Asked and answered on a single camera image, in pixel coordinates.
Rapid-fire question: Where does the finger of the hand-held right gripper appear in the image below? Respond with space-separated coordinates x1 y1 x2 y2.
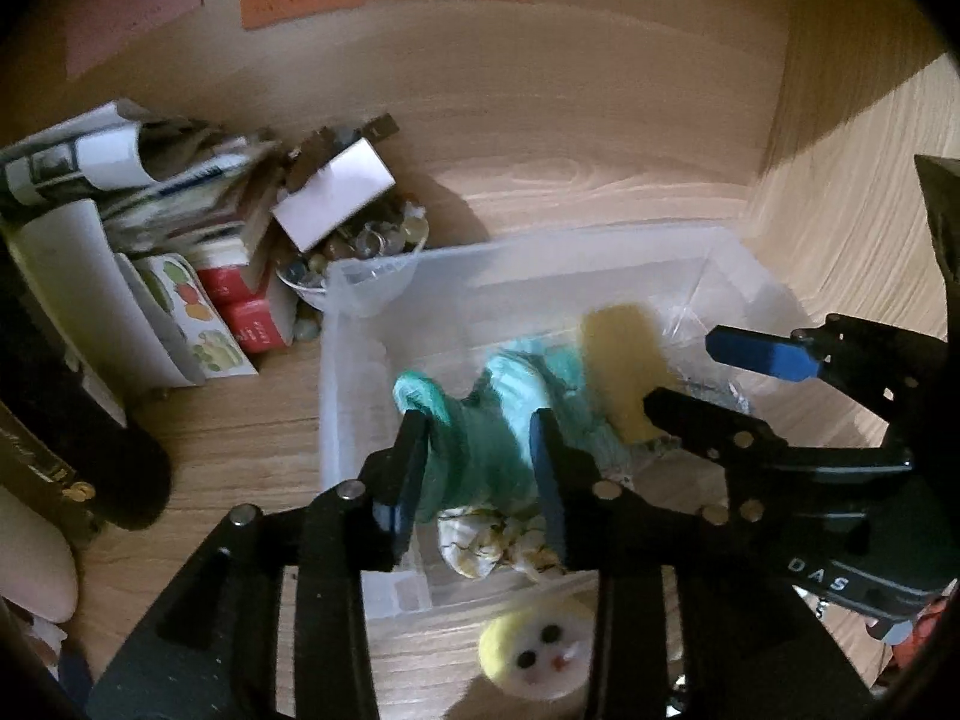
643 387 914 527
705 313 947 430

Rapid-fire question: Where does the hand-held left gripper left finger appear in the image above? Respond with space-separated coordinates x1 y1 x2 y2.
88 411 430 720

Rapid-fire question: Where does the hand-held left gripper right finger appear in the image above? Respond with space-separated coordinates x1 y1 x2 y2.
528 408 880 720

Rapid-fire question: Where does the green soft cloth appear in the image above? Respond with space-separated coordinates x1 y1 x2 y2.
392 340 602 527

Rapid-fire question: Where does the yellow sponge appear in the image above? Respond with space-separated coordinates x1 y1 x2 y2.
580 305 674 444

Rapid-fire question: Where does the clear plastic storage bin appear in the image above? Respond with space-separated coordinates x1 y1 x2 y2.
318 220 797 628

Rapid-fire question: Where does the clear plastic bag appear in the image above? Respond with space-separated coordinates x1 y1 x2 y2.
658 298 752 425

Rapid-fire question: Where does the white patterned cloth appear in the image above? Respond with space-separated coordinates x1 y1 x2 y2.
435 505 565 583

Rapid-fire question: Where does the red patterned cloth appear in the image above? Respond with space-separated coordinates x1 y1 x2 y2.
896 592 957 672

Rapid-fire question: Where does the yellow round plush toy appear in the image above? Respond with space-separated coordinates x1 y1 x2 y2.
479 592 598 701

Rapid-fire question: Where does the red box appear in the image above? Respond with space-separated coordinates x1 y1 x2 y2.
225 297 299 354
196 261 257 306

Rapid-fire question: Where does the dark grey object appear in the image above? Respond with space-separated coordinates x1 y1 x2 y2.
913 154 960 302

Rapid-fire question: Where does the bowl of glass beads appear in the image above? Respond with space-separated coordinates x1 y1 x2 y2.
274 193 431 317

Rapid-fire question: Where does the fruit print box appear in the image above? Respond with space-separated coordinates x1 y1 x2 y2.
133 253 260 385

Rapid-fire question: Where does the white card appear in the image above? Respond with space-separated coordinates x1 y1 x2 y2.
271 138 397 253

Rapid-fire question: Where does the black bag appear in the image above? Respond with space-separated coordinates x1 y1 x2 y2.
0 238 173 531

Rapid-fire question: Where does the pale pink object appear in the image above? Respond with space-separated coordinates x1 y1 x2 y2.
0 483 80 624

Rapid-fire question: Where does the white board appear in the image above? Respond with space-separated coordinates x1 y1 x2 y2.
6 198 205 392

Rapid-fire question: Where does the pile of newspapers and books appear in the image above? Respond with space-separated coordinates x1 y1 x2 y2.
0 98 284 242

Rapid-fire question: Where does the pink paper sheet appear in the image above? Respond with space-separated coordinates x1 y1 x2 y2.
65 0 206 83

